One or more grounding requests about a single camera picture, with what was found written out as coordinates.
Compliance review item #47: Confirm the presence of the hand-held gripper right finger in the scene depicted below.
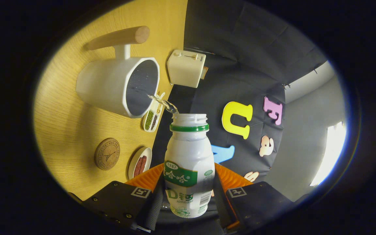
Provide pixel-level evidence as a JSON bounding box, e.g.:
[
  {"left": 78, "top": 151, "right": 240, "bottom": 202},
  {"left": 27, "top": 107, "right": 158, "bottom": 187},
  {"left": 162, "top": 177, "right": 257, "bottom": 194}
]
[{"left": 212, "top": 163, "right": 293, "bottom": 231}]

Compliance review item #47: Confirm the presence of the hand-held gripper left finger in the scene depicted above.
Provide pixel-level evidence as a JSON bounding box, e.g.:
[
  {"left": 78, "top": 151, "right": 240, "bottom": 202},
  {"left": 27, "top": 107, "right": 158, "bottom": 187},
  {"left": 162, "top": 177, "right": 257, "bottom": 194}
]
[{"left": 77, "top": 163, "right": 165, "bottom": 233}]

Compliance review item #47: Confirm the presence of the round wooden coaster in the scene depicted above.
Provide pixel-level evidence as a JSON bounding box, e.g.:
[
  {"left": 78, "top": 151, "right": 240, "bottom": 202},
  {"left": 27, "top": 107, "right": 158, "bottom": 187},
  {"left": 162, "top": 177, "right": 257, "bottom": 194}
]
[{"left": 94, "top": 138, "right": 121, "bottom": 171}]

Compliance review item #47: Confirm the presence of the white juice bottle green label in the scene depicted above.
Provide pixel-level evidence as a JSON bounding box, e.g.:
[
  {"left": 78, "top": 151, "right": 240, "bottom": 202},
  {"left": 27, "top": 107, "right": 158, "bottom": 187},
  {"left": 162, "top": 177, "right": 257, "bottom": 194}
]
[{"left": 164, "top": 114, "right": 215, "bottom": 218}]

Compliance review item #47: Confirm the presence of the clear juice stream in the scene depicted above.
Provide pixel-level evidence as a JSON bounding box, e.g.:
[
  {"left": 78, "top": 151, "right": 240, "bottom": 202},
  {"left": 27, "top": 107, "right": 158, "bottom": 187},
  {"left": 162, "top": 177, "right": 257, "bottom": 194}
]
[{"left": 147, "top": 94, "right": 179, "bottom": 115}]

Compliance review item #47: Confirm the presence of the white cup wooden handle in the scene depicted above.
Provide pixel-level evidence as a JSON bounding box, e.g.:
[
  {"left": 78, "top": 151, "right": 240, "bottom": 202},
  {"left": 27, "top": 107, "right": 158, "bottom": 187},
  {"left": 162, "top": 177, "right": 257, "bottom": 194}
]
[{"left": 76, "top": 26, "right": 160, "bottom": 118}]

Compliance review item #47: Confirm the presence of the white round plate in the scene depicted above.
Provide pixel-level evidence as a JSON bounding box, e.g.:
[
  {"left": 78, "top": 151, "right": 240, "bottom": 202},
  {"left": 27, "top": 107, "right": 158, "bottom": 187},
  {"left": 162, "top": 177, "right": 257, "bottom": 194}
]
[{"left": 128, "top": 147, "right": 152, "bottom": 180}]

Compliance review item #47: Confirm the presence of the white divided dish with beans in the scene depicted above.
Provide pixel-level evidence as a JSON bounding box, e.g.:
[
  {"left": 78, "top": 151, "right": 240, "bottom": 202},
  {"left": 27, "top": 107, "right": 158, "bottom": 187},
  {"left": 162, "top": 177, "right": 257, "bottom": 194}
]
[{"left": 141, "top": 92, "right": 165, "bottom": 133}]

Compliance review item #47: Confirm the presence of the ceiling light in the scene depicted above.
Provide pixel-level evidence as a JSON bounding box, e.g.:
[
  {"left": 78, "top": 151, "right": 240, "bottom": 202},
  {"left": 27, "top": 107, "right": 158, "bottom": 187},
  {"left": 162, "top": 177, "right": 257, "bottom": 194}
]
[{"left": 310, "top": 122, "right": 347, "bottom": 187}]

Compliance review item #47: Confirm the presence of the wooden table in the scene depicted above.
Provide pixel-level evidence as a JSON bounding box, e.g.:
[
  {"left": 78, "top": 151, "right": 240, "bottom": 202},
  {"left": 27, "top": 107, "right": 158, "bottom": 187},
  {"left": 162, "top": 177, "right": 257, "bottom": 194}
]
[{"left": 33, "top": 0, "right": 188, "bottom": 201}]

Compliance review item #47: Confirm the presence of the cream toaster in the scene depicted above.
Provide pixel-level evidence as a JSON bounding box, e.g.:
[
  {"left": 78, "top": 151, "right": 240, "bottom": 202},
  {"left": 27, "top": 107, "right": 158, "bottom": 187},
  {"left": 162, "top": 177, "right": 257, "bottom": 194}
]
[{"left": 167, "top": 50, "right": 206, "bottom": 88}]

